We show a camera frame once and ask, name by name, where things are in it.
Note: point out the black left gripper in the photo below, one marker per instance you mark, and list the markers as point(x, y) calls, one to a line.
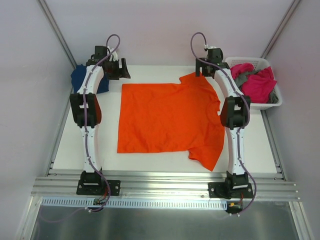
point(120, 69)

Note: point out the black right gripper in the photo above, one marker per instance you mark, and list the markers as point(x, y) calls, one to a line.
point(200, 68)

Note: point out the orange t shirt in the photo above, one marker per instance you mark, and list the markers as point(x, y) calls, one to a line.
point(172, 117)

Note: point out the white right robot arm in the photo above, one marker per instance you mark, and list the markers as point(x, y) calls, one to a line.
point(234, 117)

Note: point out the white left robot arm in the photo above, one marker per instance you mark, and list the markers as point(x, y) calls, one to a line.
point(88, 81)

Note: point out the blue folded t shirt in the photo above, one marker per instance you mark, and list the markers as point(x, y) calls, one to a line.
point(78, 76)

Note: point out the pink t shirt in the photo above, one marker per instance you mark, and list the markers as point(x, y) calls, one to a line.
point(257, 85)

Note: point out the white plastic basket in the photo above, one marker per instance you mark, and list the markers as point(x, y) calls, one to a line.
point(255, 78)

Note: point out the grey t shirt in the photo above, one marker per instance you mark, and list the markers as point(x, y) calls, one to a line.
point(240, 85)

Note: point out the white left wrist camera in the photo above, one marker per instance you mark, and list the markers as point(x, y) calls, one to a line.
point(111, 57)

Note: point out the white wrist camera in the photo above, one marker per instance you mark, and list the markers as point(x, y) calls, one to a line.
point(111, 57)
point(208, 47)

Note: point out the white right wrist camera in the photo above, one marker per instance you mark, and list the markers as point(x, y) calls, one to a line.
point(208, 47)

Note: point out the right corner aluminium post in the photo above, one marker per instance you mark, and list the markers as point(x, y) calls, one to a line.
point(289, 13)

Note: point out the corner aluminium post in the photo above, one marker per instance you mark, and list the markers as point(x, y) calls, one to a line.
point(289, 13)
point(57, 31)

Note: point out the left corner aluminium post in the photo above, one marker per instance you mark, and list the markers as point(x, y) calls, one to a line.
point(57, 31)

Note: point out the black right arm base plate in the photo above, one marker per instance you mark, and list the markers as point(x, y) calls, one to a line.
point(221, 190)

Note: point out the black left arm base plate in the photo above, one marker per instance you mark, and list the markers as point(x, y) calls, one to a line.
point(99, 189)

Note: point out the aluminium front mounting rail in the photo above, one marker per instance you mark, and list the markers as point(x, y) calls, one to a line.
point(164, 185)

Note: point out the white slotted cable duct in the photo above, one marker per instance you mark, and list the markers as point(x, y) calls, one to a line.
point(202, 204)

